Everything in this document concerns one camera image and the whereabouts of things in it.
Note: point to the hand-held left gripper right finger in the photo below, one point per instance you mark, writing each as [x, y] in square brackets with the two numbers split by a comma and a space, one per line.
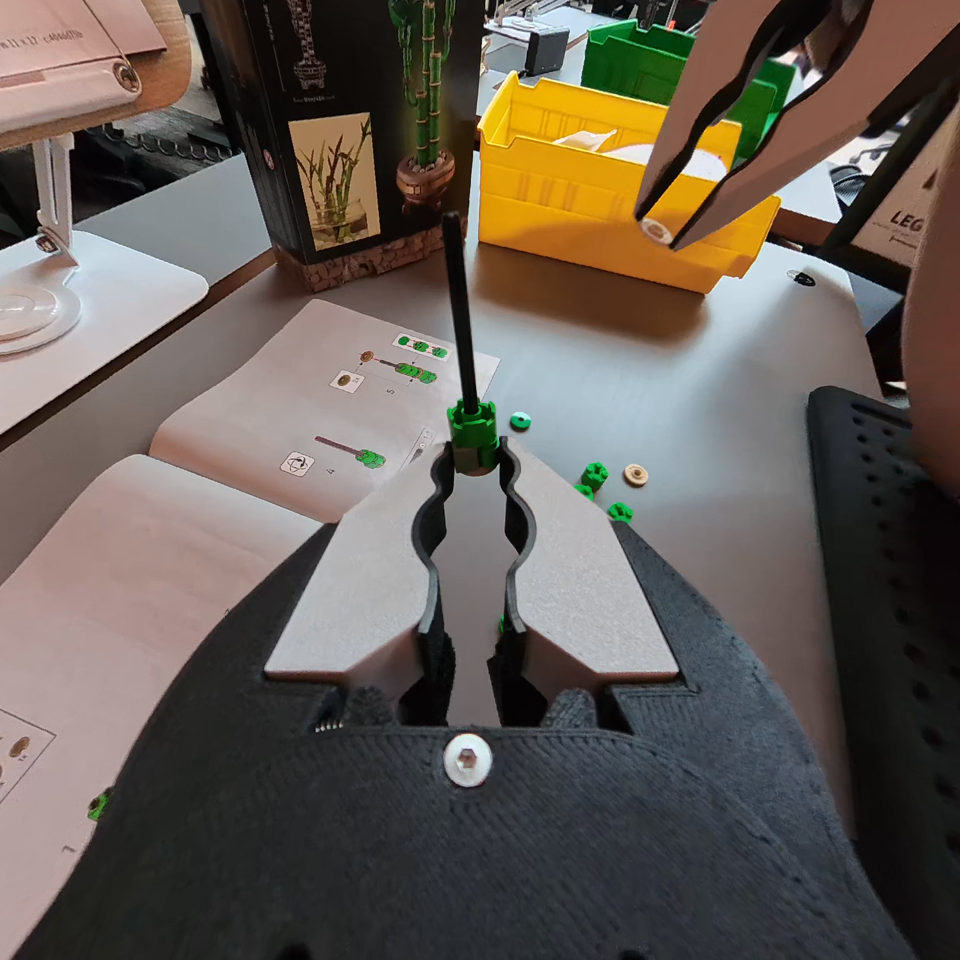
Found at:
[592, 592]

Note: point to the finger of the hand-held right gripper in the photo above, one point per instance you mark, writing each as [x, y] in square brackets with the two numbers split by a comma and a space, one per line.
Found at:
[862, 90]
[705, 75]

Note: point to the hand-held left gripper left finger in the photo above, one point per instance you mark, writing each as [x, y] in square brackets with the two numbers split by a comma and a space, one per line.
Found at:
[360, 592]

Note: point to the tan round plate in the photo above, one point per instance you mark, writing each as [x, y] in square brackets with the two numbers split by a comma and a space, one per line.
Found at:
[636, 474]
[656, 230]

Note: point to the green round lego brick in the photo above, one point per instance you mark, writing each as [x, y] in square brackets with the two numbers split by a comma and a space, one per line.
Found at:
[474, 439]

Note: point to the black axle rod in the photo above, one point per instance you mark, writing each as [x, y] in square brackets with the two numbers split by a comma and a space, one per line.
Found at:
[459, 315]

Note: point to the person's right forearm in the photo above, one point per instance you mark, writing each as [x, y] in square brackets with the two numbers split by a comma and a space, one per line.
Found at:
[937, 337]

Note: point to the green bin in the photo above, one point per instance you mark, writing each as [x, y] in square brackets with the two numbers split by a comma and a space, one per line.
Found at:
[637, 64]

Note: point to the black office chair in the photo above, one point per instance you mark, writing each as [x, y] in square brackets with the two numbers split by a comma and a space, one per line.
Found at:
[851, 184]

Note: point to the white plastic bag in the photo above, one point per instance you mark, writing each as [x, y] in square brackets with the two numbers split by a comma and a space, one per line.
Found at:
[592, 141]

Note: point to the framed marker sign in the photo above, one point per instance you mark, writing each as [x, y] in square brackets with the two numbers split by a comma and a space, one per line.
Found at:
[900, 217]

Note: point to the dark grey box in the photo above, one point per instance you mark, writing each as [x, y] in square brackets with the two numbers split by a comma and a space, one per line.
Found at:
[546, 51]

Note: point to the yellow bin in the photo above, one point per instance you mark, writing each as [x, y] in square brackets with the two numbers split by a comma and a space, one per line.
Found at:
[570, 202]

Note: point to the open instruction booklet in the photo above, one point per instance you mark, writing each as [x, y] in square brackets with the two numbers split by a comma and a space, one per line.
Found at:
[150, 562]

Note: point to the black perforated panel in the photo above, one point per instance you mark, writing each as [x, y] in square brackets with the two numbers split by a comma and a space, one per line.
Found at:
[900, 637]

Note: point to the dark set box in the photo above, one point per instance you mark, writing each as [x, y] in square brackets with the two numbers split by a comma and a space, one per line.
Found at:
[337, 112]

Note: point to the instruction sheet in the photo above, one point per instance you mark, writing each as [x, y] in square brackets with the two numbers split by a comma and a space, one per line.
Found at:
[60, 52]

